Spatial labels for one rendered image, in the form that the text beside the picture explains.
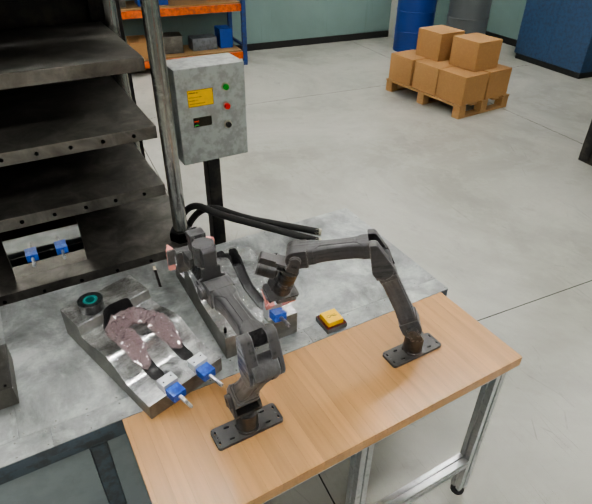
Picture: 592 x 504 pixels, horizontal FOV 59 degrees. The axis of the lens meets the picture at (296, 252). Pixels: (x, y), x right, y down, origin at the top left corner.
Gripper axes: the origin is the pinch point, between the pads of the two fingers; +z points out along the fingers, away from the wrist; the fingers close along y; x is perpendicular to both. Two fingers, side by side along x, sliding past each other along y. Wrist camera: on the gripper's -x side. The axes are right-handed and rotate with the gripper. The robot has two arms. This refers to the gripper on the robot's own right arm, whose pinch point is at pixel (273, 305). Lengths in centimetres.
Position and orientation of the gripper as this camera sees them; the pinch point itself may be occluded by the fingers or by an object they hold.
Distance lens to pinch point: 169.1
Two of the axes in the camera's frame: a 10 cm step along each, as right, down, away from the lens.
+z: -2.8, 6.2, 7.4
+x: 4.1, 7.7, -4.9
